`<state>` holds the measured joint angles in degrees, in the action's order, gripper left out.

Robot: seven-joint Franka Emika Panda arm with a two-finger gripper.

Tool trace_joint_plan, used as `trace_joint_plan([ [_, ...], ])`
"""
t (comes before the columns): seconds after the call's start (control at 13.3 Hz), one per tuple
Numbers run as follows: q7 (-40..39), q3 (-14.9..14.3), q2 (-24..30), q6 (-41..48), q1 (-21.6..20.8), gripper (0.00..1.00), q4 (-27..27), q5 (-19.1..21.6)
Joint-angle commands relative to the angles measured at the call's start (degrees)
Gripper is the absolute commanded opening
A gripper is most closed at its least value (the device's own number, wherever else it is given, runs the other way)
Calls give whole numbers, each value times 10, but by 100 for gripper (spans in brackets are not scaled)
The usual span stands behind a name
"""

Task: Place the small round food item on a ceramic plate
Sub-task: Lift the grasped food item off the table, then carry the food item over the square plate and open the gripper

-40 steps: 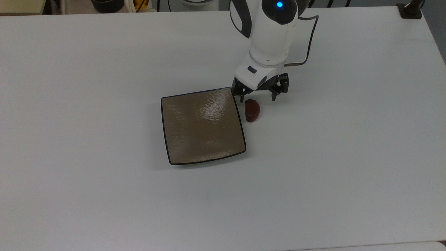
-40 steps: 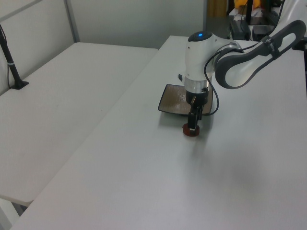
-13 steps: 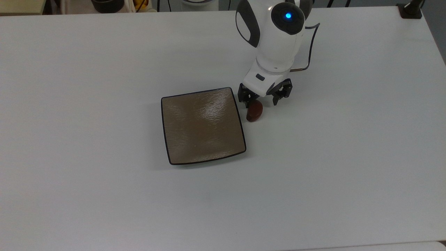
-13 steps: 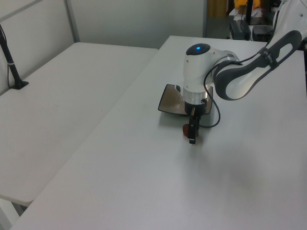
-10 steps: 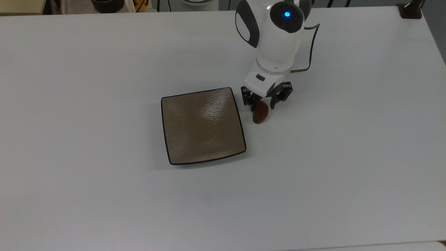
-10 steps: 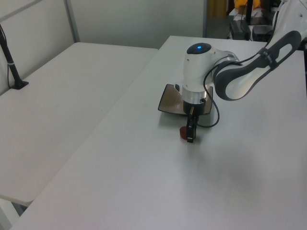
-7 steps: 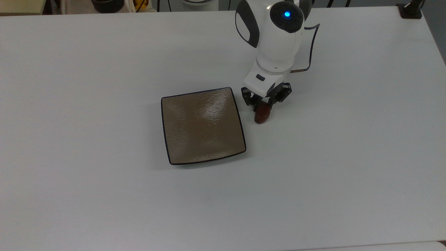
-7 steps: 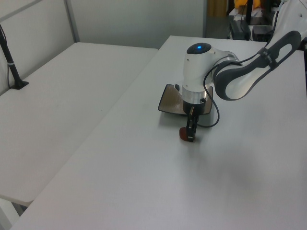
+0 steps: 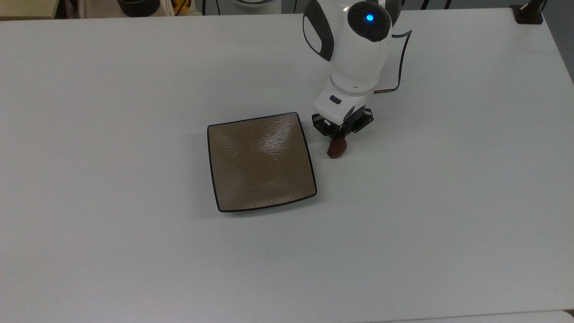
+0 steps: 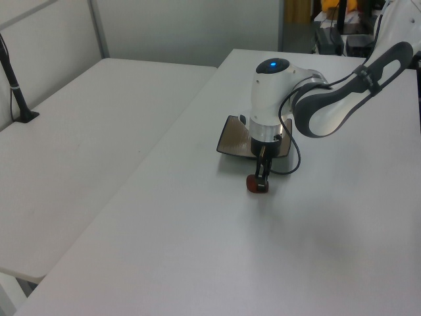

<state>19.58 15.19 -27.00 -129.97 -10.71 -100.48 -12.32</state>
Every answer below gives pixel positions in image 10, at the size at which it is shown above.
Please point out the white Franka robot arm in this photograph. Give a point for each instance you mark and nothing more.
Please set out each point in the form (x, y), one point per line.
(266, 95)

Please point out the yellow object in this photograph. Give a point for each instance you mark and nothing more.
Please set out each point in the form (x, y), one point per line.
(329, 4)

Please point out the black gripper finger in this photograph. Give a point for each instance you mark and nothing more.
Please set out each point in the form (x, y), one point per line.
(264, 184)
(258, 164)

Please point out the black camera stand with base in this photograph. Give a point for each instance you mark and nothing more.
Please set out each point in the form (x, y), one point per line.
(14, 85)

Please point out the black equipment box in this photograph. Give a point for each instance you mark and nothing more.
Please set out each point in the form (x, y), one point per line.
(360, 44)

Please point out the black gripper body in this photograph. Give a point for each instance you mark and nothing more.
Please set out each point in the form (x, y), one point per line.
(271, 148)

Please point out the square brown ceramic plate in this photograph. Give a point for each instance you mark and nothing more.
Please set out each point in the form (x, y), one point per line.
(235, 138)

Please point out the dark flat equipment box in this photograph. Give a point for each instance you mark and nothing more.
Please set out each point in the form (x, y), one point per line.
(329, 41)

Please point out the thin black upright pole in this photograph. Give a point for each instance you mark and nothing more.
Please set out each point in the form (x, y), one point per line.
(341, 16)

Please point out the small red-brown round food item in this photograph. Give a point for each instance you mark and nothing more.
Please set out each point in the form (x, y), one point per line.
(251, 183)

